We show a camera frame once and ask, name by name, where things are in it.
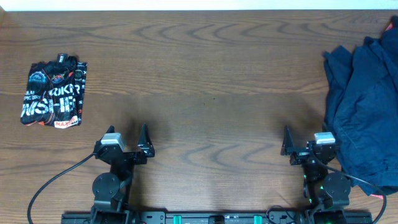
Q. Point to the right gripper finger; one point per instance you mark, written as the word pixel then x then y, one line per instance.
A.
pixel 287 144
pixel 324 127

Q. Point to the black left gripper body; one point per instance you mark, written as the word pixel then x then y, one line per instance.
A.
pixel 136 160

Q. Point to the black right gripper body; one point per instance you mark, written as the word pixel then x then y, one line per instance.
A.
pixel 300 157

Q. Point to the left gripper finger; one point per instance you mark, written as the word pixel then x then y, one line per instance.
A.
pixel 110 129
pixel 145 142

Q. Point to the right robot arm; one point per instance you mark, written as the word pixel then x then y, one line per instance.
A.
pixel 327 192

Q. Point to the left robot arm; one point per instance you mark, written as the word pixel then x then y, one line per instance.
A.
pixel 112 189

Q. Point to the navy blue clothes pile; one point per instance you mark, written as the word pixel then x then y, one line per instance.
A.
pixel 361 109

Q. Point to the red garment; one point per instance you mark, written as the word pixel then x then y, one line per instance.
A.
pixel 377 196

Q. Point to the black printed folded jersey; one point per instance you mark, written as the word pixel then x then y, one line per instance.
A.
pixel 55 93

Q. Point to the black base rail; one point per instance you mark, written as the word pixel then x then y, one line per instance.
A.
pixel 269 217

